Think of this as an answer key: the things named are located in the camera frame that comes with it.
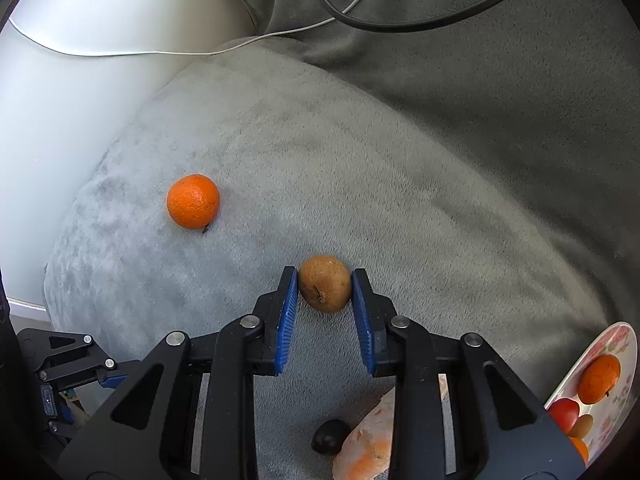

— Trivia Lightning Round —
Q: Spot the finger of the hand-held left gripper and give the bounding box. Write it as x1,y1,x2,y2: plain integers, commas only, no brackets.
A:
37,384,93,441
17,327,142,389

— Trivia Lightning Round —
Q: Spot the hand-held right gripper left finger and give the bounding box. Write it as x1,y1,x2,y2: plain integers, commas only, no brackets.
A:
55,266,300,480

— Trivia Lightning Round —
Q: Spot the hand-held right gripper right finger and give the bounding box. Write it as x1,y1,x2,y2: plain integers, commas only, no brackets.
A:
351,268,586,480

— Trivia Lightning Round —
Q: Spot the brown round kiwi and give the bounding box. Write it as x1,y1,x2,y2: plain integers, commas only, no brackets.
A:
298,255,352,314

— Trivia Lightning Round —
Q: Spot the plastic-wrapped peeled orange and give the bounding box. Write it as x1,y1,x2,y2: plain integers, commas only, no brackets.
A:
332,374,449,480

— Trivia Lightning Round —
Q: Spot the small dark plum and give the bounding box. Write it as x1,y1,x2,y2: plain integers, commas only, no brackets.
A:
311,419,352,456

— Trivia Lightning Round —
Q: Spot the small mandarin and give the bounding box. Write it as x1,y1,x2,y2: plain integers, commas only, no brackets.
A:
578,354,622,404
166,174,221,231

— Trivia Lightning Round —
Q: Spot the red cherry tomato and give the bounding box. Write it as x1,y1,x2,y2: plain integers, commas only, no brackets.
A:
547,398,580,435

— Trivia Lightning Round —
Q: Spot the olive green grape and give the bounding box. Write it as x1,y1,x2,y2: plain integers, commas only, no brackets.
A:
569,414,595,439

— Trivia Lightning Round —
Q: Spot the floral white plate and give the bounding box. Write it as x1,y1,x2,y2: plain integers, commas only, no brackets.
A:
543,321,640,468

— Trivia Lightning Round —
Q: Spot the large orange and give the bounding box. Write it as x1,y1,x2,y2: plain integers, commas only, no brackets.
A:
567,436,591,466

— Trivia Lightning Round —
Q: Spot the white cable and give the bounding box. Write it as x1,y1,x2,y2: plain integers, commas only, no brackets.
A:
7,0,381,57

